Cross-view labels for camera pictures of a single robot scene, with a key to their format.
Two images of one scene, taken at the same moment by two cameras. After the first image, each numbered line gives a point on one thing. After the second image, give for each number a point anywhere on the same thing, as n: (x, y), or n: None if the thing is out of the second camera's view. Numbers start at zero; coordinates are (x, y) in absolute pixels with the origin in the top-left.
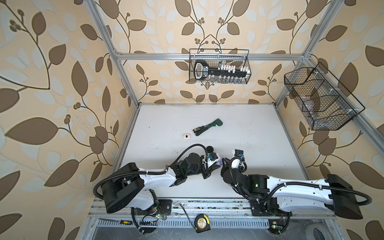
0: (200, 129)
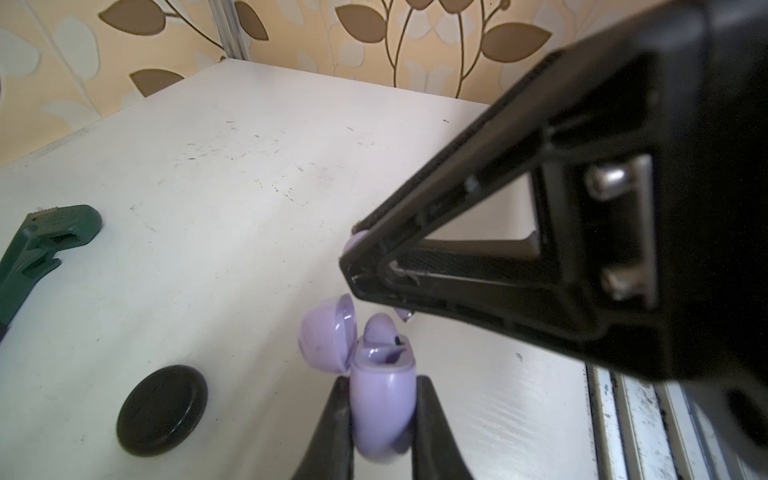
0: (27, 253)
